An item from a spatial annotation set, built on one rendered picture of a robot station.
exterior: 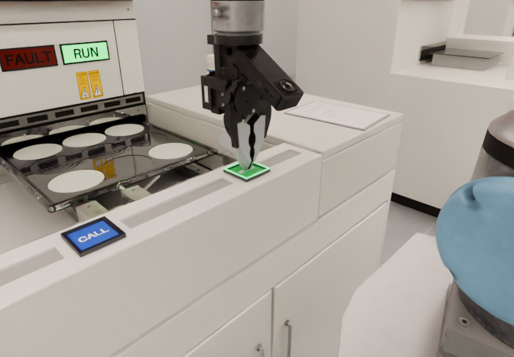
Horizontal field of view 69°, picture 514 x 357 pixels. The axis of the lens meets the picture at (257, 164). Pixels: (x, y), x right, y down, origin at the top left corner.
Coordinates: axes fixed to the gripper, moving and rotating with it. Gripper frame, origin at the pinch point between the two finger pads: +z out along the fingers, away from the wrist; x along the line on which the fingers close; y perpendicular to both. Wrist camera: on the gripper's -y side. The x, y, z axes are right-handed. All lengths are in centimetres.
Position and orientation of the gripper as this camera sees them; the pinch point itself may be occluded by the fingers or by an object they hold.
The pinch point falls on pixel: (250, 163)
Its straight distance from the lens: 61.4
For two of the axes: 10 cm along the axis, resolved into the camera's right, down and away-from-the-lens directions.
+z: 0.0, 9.1, 4.0
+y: -7.2, -2.8, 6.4
